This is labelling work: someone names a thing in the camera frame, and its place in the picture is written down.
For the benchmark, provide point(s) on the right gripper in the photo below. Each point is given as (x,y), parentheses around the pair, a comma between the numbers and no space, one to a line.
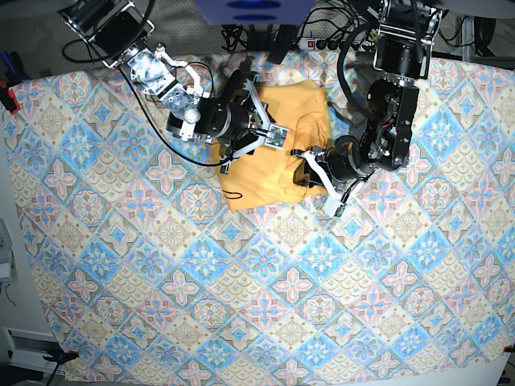
(241,122)

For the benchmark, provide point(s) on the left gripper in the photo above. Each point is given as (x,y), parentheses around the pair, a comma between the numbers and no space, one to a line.
(330,169)

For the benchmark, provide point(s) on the yellow T-shirt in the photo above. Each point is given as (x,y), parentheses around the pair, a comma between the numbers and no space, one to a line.
(266,176)

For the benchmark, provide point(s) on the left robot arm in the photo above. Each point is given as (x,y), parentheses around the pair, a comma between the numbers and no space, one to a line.
(405,35)

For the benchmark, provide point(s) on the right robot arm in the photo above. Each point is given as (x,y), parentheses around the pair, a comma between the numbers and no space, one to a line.
(118,32)

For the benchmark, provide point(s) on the black table clamp top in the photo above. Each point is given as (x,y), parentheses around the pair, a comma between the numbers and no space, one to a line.
(283,41)

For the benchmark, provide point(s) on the white power strip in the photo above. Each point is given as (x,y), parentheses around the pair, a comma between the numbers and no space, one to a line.
(316,44)

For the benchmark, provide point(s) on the patterned blue tablecloth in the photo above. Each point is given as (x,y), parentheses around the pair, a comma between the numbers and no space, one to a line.
(142,267)

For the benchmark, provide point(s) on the white box left edge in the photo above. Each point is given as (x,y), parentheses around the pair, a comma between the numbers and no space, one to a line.
(8,269)

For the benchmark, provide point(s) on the orange black clamp bottom-left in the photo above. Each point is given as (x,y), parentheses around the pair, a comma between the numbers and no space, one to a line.
(60,357)

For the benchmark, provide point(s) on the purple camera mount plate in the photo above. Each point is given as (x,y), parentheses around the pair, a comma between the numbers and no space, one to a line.
(226,12)

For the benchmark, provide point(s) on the white rail bottom-left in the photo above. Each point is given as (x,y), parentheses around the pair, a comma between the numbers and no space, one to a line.
(26,349)

